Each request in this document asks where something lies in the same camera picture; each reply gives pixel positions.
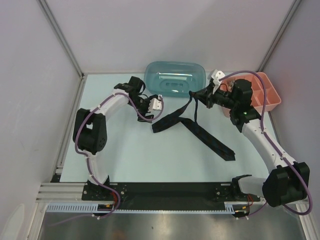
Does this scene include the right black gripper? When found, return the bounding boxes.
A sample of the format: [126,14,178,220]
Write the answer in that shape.
[192,82,238,110]

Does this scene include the dark striped necktie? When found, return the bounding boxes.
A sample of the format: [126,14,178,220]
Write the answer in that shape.
[152,91,236,162]

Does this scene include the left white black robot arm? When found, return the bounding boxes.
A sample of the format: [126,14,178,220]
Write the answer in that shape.
[72,76,163,200]

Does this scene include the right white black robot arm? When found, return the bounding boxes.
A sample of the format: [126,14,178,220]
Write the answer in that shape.
[189,79,310,207]

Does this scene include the teal transparent plastic tub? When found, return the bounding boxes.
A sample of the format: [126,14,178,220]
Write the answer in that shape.
[143,61,206,98]

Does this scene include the pink compartment organizer tray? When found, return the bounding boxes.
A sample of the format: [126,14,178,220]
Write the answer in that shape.
[219,71,283,118]

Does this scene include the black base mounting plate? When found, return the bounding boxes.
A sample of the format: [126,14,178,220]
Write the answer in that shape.
[81,181,260,213]

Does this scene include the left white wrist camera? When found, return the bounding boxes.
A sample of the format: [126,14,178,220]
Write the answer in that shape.
[148,95,163,111]

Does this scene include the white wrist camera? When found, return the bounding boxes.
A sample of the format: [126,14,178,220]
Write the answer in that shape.
[148,95,163,111]
[207,69,226,87]

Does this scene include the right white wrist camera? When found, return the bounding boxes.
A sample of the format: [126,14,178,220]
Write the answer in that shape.
[207,69,226,87]

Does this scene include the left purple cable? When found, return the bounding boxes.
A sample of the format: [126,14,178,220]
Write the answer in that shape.
[74,92,164,220]

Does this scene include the white slotted cable duct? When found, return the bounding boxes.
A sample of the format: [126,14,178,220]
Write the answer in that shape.
[46,203,249,215]

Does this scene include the aluminium extrusion rail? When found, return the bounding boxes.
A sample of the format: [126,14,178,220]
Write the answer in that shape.
[34,182,309,204]

